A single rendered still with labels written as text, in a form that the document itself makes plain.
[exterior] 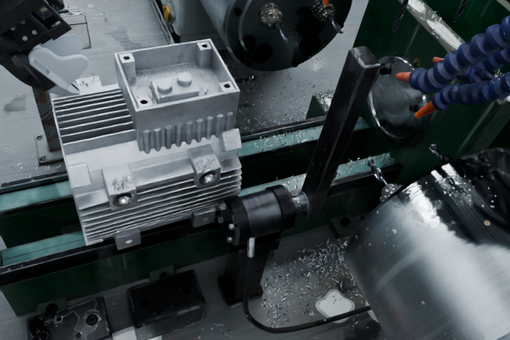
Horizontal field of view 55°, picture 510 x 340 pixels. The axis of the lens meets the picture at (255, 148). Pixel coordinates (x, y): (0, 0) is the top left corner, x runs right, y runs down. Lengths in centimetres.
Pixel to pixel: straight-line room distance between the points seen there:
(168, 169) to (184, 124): 6
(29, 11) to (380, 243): 42
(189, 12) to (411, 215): 71
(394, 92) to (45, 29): 52
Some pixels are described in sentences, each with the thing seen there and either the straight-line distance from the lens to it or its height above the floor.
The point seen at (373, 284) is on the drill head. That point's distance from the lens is 57.
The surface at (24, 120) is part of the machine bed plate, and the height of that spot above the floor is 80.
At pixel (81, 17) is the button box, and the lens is 78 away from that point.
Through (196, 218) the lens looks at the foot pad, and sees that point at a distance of 64.
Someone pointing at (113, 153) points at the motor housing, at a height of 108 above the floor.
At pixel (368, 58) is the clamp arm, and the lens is 47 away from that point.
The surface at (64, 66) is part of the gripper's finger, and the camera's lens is 59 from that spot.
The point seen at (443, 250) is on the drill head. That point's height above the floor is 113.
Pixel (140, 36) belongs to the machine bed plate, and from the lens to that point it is 121.
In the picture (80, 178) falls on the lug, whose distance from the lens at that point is 56.
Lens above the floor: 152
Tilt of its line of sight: 48 degrees down
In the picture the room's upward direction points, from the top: 11 degrees clockwise
